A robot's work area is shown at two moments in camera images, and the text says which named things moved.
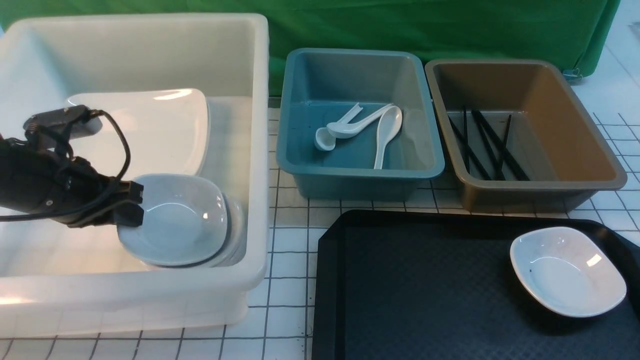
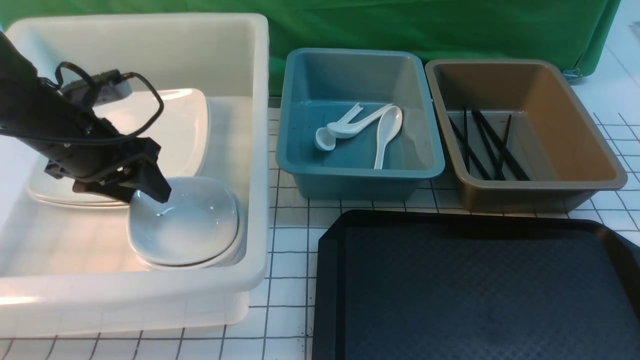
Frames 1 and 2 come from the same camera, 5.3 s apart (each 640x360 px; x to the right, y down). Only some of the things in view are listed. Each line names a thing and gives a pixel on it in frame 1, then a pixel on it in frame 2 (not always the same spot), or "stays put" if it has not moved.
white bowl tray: x=565 y=272 -> x=198 y=220
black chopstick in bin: x=500 y=176 stays put
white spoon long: x=389 y=124 stays put
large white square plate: x=168 y=130 stays put
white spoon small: x=324 y=140 stays put
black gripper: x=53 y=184 -> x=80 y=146
